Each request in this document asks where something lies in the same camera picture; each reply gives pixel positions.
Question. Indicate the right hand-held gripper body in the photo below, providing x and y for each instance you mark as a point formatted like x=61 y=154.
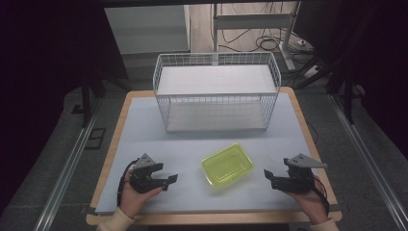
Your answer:
x=300 y=174

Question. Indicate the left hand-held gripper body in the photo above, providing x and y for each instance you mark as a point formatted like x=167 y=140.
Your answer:
x=145 y=178

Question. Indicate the yellow-green plastic container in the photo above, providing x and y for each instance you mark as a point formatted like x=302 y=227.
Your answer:
x=227 y=165

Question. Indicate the person's left hand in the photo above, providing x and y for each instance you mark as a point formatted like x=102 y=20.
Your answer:
x=136 y=200

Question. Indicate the person's right hand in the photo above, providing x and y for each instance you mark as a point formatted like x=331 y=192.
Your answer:
x=308 y=202

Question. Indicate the light blue-grey table mat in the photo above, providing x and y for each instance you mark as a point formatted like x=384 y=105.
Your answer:
x=192 y=199

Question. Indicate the wooden table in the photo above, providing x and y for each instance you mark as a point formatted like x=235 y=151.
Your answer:
x=198 y=218

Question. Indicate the black metal stand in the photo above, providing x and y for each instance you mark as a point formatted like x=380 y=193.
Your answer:
x=348 y=93
x=86 y=99

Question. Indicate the white power strip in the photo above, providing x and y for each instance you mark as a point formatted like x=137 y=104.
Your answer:
x=311 y=72

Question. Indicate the white cabinet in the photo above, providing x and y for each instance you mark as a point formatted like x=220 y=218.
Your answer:
x=146 y=29

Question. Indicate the black floor bracket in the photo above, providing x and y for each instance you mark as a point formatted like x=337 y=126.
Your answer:
x=95 y=138

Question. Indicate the metal floor rail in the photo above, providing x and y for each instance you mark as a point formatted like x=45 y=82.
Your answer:
x=65 y=173
x=369 y=160

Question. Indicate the white metal desk frame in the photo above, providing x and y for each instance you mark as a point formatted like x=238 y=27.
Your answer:
x=253 y=20

